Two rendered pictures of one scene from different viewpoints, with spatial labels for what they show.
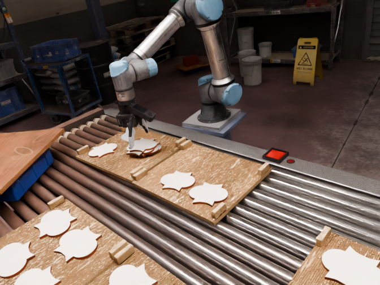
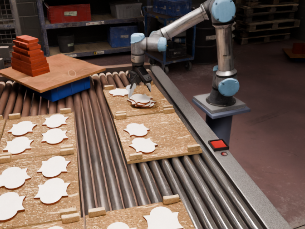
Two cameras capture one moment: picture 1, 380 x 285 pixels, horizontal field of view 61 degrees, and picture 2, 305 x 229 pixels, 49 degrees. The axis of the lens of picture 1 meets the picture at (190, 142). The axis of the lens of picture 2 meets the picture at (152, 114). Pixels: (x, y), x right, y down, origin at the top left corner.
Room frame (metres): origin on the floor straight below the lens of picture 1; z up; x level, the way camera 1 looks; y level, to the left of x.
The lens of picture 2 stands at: (-0.23, -0.70, 1.78)
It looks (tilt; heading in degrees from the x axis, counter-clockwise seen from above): 27 degrees down; 29
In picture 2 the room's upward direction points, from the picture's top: straight up
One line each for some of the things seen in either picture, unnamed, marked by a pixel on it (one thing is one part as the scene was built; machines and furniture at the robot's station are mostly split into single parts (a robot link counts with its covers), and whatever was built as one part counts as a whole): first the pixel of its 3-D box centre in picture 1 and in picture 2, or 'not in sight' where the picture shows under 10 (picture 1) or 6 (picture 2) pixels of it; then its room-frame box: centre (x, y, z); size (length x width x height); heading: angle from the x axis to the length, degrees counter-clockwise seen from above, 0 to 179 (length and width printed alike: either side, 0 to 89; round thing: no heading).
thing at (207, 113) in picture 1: (212, 107); (221, 93); (1.66, -0.16, 0.94); 0.15 x 0.15 x 0.10
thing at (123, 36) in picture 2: (0, 100); (121, 34); (4.77, 2.68, 0.32); 0.50 x 0.41 x 0.37; 137
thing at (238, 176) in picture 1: (200, 176); (154, 134); (1.03, -0.02, 0.93); 0.41 x 0.35 x 0.02; 43
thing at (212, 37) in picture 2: (96, 72); (203, 33); (5.03, 1.24, 0.44); 0.59 x 0.59 x 0.88
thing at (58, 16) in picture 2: not in sight; (68, 11); (4.05, 3.25, 0.78); 0.66 x 0.45 x 0.28; 140
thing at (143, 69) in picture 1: (141, 69); (156, 43); (1.36, 0.15, 1.29); 0.11 x 0.11 x 0.08; 29
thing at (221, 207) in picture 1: (219, 210); (135, 156); (0.80, -0.06, 0.95); 0.06 x 0.02 x 0.03; 133
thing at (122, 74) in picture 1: (121, 76); (138, 44); (1.30, 0.23, 1.29); 0.09 x 0.08 x 0.11; 119
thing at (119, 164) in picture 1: (132, 150); (136, 100); (1.34, 0.27, 0.93); 0.41 x 0.35 x 0.02; 45
